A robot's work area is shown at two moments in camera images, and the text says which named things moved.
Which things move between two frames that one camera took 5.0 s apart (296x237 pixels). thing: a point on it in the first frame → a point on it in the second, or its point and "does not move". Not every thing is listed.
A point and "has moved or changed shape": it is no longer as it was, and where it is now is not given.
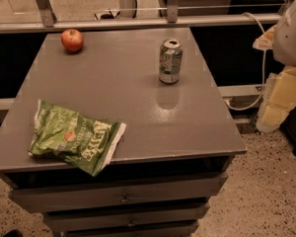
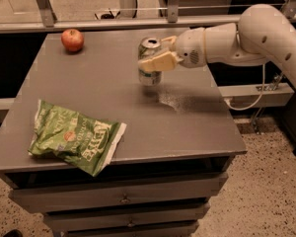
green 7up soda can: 171,60 has moved or changed shape
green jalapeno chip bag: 77,138 does not move
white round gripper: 292,37 → 189,47
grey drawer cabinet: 172,159 does not move
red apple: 72,39 does not move
